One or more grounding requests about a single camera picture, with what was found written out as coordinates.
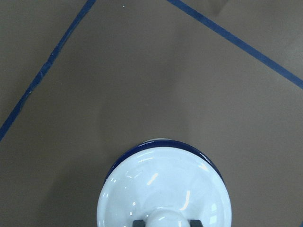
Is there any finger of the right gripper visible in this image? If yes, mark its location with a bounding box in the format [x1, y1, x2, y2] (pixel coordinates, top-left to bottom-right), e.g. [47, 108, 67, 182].
[189, 219, 203, 227]
[132, 220, 145, 227]

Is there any white ceramic lid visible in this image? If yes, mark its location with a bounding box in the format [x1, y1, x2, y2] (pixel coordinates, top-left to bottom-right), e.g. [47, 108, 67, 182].
[97, 147, 232, 227]

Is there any white enamel mug blue rim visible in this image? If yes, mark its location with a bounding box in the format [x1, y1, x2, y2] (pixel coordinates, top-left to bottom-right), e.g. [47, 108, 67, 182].
[104, 139, 224, 182]

